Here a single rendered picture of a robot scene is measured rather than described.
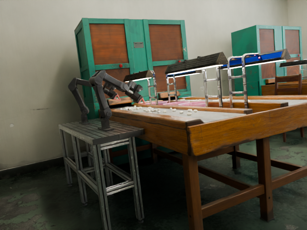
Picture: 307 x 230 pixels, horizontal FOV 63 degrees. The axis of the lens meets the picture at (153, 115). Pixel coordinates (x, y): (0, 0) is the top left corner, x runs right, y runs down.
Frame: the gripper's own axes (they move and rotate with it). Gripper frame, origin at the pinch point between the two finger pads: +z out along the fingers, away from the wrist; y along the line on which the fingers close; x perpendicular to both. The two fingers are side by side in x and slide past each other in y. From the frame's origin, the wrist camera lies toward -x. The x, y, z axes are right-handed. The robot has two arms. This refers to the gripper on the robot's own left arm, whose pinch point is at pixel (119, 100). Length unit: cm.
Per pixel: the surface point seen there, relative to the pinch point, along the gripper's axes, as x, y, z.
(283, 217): 29, -133, 100
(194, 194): 44, -130, 26
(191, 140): 22, -136, 4
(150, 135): 25, -89, 6
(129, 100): -13.8, 42.2, 22.4
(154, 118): 15, -97, -2
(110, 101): -0.4, 42.9, 3.8
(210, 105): -31, -62, 56
